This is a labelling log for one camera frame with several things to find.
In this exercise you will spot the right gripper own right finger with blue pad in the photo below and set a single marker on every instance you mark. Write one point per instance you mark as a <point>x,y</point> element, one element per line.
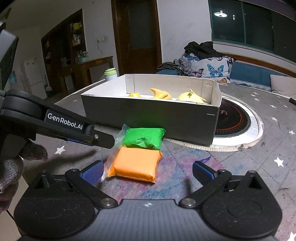
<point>212,182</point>

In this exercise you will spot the grey striped garment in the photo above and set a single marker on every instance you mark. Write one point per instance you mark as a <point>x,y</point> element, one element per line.
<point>175,66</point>

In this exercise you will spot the black cardboard box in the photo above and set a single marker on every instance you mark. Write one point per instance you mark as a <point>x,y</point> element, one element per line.
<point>107,103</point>

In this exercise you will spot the round induction cooktop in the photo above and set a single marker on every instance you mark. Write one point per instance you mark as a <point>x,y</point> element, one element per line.
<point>239,127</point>

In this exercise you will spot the green lid white jar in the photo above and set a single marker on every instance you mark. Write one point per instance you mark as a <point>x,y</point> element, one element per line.
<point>110,74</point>

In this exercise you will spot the orange clay packet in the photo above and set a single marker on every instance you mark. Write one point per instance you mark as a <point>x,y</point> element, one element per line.
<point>133,163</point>

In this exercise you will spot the grey knit gloved hand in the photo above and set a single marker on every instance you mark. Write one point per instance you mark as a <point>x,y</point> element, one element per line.
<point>11,171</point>

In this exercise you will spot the white refrigerator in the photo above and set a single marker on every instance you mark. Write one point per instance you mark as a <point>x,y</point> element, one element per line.
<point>33,78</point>

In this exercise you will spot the small yellow toy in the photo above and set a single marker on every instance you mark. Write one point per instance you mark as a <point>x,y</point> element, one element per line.
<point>134,94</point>

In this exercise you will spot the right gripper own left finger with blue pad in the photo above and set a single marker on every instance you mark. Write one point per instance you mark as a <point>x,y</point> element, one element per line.
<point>84,180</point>

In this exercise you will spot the dark wooden door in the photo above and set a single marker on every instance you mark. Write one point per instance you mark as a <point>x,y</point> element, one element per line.
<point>137,36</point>

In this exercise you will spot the orange dolphin plush toy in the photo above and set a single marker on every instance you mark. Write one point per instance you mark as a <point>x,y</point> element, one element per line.
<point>160,94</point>

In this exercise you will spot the green clay packet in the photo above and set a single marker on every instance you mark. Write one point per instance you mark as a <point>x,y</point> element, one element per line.
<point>145,138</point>

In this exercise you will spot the blue sofa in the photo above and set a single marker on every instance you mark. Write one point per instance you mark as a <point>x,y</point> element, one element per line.
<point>244,74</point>

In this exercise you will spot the black clothes pile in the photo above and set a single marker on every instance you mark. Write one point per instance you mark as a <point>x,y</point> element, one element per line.
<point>203,50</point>

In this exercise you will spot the beige cushion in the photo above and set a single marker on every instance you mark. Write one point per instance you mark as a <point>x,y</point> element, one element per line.
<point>283,85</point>

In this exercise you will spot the green framed window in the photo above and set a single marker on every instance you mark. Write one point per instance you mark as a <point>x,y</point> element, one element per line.
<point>247,24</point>

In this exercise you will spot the wooden side table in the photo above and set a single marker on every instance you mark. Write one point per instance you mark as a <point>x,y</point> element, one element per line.
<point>81,73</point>

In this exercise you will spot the dark wooden shelf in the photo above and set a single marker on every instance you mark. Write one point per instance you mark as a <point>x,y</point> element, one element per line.
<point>61,46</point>

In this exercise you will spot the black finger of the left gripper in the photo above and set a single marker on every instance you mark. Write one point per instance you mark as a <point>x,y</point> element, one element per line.
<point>26,115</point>

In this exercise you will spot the butterfly print pillow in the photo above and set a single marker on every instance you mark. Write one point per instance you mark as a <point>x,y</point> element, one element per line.
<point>215,68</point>

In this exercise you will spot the yellow plush toy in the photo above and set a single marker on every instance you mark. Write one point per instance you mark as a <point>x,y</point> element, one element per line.
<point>191,96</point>

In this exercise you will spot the black remote control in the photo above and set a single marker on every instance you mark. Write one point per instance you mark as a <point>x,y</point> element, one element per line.
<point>293,101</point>

